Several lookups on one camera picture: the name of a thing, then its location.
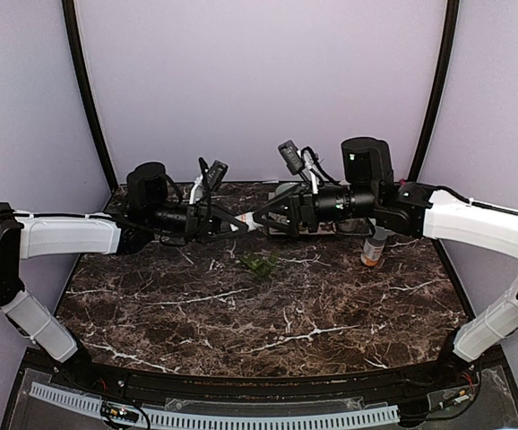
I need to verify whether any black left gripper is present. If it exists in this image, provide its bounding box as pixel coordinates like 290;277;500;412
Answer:
146;201;251;245

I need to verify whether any small white pill bottle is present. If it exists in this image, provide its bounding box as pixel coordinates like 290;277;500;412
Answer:
235;211;260;231

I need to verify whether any green pill organizer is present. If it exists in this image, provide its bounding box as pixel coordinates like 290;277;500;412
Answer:
240;252;279;278

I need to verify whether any orange grey-capped pill bottle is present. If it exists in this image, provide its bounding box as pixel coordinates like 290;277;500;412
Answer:
360;227;387;267

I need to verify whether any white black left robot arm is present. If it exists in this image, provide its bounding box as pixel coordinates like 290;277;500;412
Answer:
0;160;256;391

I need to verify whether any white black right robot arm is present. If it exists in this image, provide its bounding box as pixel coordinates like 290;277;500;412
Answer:
254;137;518;389

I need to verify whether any plain teal ceramic bowl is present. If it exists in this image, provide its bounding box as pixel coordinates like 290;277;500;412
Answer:
274;182;303;197

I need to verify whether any floral square ceramic plate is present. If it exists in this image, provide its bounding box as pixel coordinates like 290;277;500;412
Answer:
267;212;336;236

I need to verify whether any left circuit board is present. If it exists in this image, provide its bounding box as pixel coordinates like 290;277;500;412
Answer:
100;402;141;423

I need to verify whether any circuit board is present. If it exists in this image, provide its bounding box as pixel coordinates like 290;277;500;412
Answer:
438;390;475;409
100;402;141;423

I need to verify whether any right circuit board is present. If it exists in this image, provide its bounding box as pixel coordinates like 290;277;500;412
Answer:
438;390;475;409

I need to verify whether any white slotted cable duct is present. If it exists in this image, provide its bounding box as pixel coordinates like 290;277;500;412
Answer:
28;382;401;430

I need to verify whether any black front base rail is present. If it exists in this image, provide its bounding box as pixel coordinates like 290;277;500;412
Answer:
0;347;518;430

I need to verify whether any black left corner post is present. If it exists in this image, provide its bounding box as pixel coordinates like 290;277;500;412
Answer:
61;0;118;192

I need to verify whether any black corner post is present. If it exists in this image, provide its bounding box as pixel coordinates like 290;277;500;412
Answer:
61;0;118;192
407;0;460;182

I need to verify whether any black right corner post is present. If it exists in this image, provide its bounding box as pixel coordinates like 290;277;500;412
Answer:
407;0;460;182

